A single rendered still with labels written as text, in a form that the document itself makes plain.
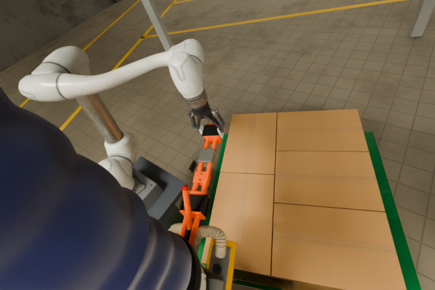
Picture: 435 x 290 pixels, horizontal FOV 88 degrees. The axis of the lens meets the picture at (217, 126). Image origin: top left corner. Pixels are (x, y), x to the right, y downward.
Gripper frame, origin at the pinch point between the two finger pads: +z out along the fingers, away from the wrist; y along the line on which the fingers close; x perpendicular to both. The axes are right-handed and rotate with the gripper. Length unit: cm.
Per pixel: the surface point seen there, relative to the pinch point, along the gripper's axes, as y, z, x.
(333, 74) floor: 85, 120, 190
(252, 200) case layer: 9, 65, -4
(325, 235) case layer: 51, 65, -20
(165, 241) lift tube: 10, -29, -54
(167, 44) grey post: -156, 77, 254
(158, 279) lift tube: 12, -30, -61
